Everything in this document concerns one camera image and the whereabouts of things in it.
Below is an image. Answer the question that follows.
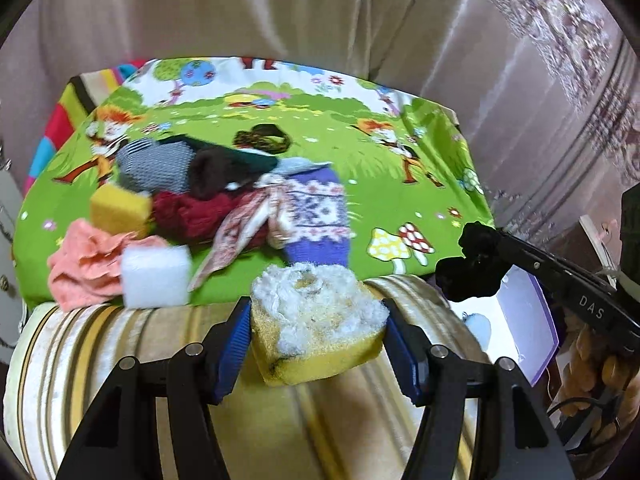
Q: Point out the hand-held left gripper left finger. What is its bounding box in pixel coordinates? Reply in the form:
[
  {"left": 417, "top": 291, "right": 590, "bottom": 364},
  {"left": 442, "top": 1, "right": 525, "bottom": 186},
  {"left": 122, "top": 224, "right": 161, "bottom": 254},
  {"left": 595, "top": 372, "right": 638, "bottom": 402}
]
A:
[{"left": 55, "top": 297, "right": 253, "bottom": 480}]

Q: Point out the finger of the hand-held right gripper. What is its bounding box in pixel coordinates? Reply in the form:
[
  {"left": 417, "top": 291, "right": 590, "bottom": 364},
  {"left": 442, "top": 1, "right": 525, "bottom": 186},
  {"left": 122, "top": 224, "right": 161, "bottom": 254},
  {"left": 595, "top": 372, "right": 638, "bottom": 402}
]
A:
[{"left": 492, "top": 230, "right": 566, "bottom": 281}]

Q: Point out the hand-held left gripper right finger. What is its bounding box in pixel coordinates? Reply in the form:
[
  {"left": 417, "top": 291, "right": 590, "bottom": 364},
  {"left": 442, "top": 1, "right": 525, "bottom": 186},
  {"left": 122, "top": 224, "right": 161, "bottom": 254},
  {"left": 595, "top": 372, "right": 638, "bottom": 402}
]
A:
[{"left": 385, "top": 305, "right": 576, "bottom": 480}]

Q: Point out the black cloth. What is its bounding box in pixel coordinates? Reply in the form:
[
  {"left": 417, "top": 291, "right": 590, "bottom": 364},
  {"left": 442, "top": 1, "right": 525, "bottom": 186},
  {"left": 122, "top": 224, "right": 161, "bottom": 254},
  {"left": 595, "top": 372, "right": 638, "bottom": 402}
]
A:
[{"left": 435, "top": 222, "right": 511, "bottom": 303}]

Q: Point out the yellow sponge with white scrubber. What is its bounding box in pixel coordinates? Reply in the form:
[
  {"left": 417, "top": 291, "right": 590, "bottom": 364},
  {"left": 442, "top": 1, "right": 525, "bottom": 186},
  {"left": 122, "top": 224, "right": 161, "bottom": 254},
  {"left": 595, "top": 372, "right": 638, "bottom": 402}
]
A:
[{"left": 250, "top": 261, "right": 391, "bottom": 387}]

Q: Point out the white foam block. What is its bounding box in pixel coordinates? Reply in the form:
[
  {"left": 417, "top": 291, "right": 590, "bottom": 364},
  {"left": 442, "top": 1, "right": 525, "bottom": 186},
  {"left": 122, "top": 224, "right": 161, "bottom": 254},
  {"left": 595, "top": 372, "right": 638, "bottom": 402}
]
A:
[{"left": 121, "top": 245, "right": 193, "bottom": 308}]

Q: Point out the dark brown sock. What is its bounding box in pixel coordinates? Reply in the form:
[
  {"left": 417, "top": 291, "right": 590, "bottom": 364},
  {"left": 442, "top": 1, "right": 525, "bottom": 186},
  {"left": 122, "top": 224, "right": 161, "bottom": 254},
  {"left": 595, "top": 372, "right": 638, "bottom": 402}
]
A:
[{"left": 189, "top": 147, "right": 278, "bottom": 201}]

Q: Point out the plain yellow sponge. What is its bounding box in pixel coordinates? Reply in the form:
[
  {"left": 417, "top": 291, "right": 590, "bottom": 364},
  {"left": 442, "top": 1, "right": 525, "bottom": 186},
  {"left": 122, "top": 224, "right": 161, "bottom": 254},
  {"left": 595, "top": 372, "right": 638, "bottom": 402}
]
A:
[{"left": 90, "top": 183, "right": 153, "bottom": 238}]

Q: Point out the grey striped knitted cloth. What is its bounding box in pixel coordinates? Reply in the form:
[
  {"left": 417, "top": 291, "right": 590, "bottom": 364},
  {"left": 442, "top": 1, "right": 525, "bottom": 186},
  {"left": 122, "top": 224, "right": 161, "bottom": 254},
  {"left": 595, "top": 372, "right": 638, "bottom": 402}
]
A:
[{"left": 116, "top": 135, "right": 201, "bottom": 193}]

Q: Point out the person's right hand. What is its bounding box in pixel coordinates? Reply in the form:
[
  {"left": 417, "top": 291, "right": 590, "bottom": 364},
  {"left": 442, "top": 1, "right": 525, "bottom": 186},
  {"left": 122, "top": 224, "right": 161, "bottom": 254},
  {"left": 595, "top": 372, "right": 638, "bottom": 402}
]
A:
[{"left": 557, "top": 327, "right": 626, "bottom": 413}]

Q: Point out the white box with purple edge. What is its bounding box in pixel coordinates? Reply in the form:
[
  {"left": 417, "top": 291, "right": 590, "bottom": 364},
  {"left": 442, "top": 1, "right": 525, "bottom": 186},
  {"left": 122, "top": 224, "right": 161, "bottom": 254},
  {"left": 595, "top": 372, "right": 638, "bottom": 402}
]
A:
[{"left": 450, "top": 265, "right": 558, "bottom": 386}]

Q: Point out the beige striped cushion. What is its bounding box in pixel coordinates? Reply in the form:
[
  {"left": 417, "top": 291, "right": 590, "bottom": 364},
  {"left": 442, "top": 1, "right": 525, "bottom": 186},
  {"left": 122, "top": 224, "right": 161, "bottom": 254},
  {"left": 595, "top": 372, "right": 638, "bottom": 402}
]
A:
[{"left": 2, "top": 275, "right": 501, "bottom": 480}]

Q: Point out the patterned beige scarf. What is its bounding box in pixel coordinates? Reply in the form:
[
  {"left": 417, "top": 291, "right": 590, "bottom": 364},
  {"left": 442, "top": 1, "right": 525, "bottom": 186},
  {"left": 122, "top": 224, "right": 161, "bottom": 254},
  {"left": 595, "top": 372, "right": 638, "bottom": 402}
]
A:
[{"left": 187, "top": 172, "right": 301, "bottom": 292}]

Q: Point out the dark red knitted cloth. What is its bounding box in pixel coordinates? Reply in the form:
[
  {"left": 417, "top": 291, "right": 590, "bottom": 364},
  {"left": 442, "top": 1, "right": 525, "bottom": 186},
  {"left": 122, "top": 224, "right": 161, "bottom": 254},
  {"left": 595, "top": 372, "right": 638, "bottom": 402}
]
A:
[{"left": 150, "top": 191, "right": 271, "bottom": 251}]

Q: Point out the purple patterned knitted sock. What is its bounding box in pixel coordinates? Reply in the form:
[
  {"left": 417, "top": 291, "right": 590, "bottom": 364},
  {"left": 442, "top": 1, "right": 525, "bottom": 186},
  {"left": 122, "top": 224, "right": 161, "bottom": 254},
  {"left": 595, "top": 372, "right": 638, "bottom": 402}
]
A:
[{"left": 270, "top": 157, "right": 351, "bottom": 268}]

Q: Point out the pink cloth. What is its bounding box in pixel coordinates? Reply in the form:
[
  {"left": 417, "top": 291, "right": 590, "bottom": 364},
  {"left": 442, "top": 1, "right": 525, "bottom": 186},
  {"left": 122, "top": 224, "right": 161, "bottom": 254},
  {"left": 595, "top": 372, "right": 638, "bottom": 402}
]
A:
[{"left": 47, "top": 219, "right": 151, "bottom": 311}]

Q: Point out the green printed blanket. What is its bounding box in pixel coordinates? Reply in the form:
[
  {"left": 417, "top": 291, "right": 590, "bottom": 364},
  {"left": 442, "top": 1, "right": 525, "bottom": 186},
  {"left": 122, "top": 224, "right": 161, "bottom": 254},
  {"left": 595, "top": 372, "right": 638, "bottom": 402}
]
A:
[{"left": 12, "top": 57, "right": 496, "bottom": 308}]

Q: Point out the patterned lace curtain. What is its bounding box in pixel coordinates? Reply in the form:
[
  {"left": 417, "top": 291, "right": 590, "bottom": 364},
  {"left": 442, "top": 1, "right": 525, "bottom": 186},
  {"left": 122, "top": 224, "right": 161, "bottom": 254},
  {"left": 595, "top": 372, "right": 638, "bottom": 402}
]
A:
[{"left": 440, "top": 0, "right": 640, "bottom": 241}]

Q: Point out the white cabinet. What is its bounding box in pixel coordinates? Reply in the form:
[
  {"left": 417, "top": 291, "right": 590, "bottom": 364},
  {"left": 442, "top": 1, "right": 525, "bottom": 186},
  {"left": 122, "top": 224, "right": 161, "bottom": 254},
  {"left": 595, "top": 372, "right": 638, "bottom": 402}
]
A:
[{"left": 0, "top": 160, "right": 26, "bottom": 321}]

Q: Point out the multicoloured striped blanket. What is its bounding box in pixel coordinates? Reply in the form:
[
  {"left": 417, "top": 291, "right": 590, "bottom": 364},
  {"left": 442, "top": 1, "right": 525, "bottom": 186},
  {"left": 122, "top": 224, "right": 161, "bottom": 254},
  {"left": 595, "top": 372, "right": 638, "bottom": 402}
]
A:
[{"left": 27, "top": 60, "right": 151, "bottom": 196}]

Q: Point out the beige curtain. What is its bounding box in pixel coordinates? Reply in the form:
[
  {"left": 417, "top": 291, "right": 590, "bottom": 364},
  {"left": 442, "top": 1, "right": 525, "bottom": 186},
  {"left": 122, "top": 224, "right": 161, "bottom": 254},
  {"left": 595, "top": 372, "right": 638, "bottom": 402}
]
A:
[{"left": 0, "top": 0, "right": 640, "bottom": 281}]

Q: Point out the black cable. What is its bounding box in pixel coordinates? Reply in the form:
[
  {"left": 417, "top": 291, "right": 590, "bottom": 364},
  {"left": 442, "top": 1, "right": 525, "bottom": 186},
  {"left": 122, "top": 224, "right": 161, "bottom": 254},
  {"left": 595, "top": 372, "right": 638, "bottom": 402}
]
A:
[{"left": 547, "top": 392, "right": 623, "bottom": 443}]

